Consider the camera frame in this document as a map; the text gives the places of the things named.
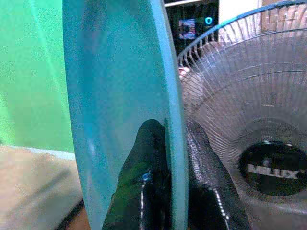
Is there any teal blue plate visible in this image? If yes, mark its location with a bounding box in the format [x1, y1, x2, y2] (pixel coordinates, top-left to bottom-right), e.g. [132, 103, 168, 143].
[61, 0, 190, 230]

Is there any beige cushion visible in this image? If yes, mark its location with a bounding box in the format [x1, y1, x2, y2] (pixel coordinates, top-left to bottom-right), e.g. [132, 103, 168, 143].
[0, 144, 84, 230]

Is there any electric fan with wire grille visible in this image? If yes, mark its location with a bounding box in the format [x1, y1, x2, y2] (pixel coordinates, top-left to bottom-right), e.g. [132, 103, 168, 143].
[177, 0, 307, 230]

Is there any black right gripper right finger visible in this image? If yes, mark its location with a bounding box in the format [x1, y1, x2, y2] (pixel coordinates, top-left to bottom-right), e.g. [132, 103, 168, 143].
[186, 121, 254, 230]

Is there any green curtain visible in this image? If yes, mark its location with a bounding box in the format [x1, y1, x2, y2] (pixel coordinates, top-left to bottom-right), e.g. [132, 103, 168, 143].
[0, 0, 75, 154]

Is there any black appliance with lit display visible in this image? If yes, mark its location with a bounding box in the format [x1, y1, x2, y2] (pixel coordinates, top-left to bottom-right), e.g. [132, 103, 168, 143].
[165, 0, 220, 57]

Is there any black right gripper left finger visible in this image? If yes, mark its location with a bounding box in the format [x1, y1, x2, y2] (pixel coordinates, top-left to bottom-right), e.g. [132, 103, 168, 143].
[102, 119, 172, 230]

